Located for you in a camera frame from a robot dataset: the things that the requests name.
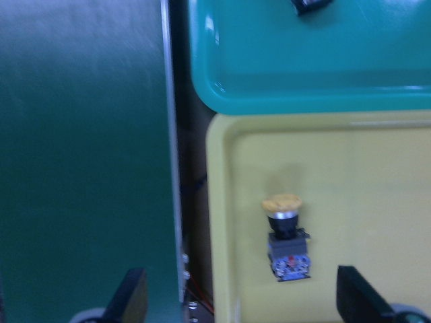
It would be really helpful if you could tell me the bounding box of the green push button switch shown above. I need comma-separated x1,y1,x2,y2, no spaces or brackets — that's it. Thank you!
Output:
290,0,333,16

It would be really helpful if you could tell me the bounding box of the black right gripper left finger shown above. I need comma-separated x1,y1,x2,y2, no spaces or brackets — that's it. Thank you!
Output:
101,268,148,322

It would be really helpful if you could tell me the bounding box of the green plastic tray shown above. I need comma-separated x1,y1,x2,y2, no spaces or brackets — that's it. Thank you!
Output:
188,1,430,115

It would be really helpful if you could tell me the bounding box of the yellow plastic tray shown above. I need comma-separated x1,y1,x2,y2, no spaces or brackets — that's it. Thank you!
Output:
207,112,430,322

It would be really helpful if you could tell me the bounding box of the yellow push button switch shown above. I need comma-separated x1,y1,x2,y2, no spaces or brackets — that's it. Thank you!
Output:
261,193,311,282

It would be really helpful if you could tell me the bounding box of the green conveyor belt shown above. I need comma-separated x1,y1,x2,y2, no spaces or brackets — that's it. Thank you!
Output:
1,1,181,322

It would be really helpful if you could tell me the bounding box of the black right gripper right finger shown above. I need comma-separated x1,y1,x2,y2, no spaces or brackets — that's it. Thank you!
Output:
336,265,395,323

